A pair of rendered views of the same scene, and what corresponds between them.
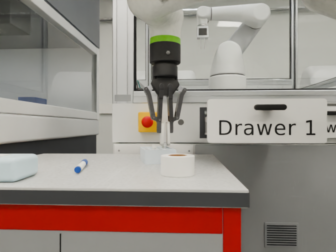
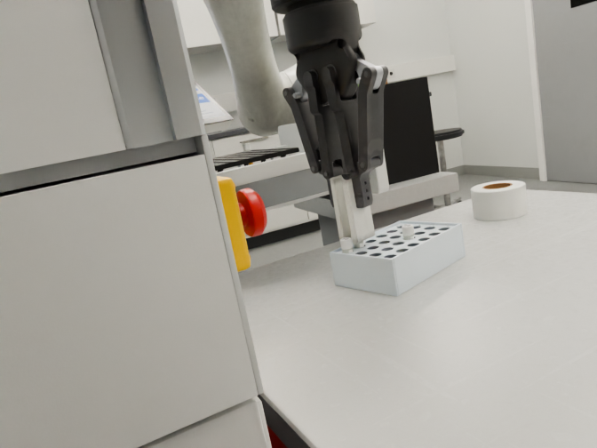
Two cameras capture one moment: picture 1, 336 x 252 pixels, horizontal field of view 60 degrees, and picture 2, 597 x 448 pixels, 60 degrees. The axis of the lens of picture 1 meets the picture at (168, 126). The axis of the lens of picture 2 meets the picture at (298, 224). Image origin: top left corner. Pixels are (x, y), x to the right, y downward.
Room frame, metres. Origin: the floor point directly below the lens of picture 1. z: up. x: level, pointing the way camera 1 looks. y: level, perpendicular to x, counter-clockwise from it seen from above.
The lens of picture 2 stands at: (1.17, 0.46, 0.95)
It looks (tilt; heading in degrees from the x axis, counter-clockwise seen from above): 12 degrees down; 242
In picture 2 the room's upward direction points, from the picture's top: 11 degrees counter-clockwise
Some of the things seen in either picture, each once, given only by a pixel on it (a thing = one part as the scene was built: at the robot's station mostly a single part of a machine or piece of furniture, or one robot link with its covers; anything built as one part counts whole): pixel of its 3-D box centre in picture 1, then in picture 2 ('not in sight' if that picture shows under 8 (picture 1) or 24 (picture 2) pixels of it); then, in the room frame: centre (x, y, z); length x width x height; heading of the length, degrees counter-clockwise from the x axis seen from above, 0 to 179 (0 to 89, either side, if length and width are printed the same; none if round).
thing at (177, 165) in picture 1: (177, 164); (498, 200); (0.60, -0.02, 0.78); 0.07 x 0.07 x 0.04
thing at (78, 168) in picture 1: (81, 165); not in sight; (0.68, 0.20, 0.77); 0.14 x 0.02 x 0.02; 10
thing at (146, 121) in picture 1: (147, 122); (243, 214); (1.01, 0.07, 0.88); 0.04 x 0.03 x 0.04; 87
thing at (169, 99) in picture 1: (169, 103); (328, 124); (0.87, -0.01, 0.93); 0.04 x 0.01 x 0.11; 11
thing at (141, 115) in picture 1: (148, 122); (205, 224); (1.05, 0.07, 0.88); 0.07 x 0.05 x 0.07; 87
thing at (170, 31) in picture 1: (164, 21); not in sight; (0.86, 0.01, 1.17); 0.13 x 0.11 x 0.14; 161
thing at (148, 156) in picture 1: (156, 154); (398, 253); (0.83, 0.03, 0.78); 0.12 x 0.08 x 0.04; 11
